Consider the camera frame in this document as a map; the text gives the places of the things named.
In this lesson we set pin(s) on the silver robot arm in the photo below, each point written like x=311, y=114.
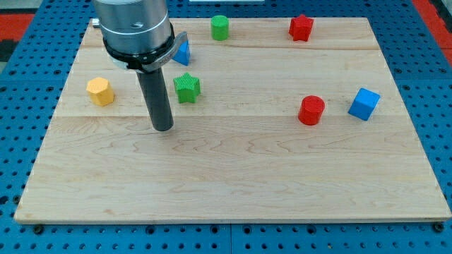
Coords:
x=139, y=36

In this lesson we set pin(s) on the green star block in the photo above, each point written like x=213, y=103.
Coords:
x=187, y=88

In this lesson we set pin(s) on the green cylinder block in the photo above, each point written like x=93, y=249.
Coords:
x=219, y=27

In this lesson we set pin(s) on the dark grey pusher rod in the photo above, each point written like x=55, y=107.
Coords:
x=156, y=99

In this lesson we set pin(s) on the yellow hexagon block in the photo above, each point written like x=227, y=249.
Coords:
x=100, y=91

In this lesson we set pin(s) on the red cylinder block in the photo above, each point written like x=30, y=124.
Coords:
x=311, y=110

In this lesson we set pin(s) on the red star block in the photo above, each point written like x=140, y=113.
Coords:
x=301, y=27

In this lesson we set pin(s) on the blue triangle block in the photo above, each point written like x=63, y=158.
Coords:
x=183, y=54

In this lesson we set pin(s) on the wooden board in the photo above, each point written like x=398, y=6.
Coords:
x=239, y=154

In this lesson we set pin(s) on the small metal bracket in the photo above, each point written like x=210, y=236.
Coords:
x=95, y=23

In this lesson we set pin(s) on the blue cube block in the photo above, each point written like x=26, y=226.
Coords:
x=364, y=104

